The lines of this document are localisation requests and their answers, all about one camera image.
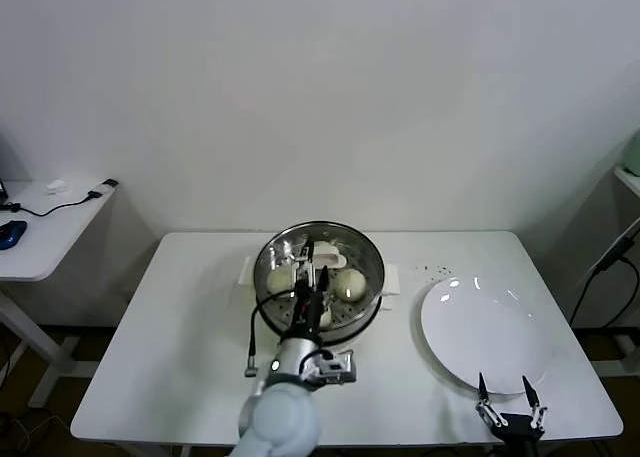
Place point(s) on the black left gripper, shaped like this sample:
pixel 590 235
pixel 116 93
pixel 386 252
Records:
pixel 307 312

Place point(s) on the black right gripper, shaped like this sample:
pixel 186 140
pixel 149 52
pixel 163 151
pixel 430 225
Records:
pixel 520 429

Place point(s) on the round glass pot lid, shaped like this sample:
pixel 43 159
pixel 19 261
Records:
pixel 332 259

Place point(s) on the white steamed baozi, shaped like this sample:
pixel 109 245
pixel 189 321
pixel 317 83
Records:
pixel 326 319
pixel 349 283
pixel 277 280

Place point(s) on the large white plate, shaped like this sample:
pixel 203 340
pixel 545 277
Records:
pixel 475 327

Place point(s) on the small dark crumbs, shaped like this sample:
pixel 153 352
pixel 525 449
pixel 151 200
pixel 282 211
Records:
pixel 425 267

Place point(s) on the crumpled white tissue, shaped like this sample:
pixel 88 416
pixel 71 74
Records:
pixel 56 186

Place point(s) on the white side table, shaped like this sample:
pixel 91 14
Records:
pixel 45 227

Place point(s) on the pale green container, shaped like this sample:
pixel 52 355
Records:
pixel 634 152

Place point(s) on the blue computer mouse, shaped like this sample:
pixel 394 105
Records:
pixel 11 232

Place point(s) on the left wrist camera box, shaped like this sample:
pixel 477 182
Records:
pixel 335 367

